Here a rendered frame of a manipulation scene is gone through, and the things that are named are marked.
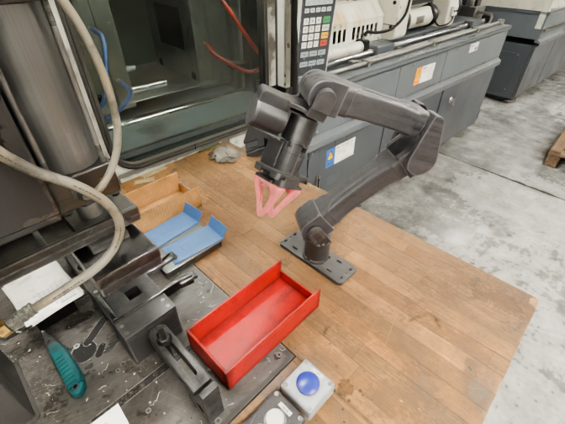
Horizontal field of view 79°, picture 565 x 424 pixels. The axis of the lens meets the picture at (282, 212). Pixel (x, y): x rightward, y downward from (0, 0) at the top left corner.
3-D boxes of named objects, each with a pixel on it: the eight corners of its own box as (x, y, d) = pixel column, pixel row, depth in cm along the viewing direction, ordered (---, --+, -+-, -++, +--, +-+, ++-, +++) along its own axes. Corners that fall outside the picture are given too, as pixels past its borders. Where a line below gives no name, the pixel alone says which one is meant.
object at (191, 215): (203, 219, 95) (202, 211, 93) (155, 249, 86) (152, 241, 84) (187, 209, 98) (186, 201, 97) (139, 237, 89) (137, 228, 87)
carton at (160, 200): (203, 208, 104) (198, 186, 99) (123, 249, 90) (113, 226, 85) (179, 191, 111) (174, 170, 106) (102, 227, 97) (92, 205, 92)
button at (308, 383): (324, 387, 59) (324, 381, 58) (308, 405, 57) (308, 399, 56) (306, 371, 62) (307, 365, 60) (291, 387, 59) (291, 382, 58)
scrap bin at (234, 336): (319, 306, 75) (320, 288, 71) (229, 390, 61) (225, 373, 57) (280, 277, 81) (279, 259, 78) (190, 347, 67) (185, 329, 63)
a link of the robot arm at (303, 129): (277, 143, 60) (292, 105, 59) (269, 137, 65) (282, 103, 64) (310, 156, 63) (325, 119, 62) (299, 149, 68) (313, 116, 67)
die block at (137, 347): (183, 331, 70) (176, 308, 65) (137, 365, 64) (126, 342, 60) (136, 278, 81) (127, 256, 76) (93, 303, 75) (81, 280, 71)
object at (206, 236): (228, 235, 90) (227, 227, 88) (175, 265, 82) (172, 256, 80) (213, 223, 94) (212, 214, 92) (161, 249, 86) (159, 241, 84)
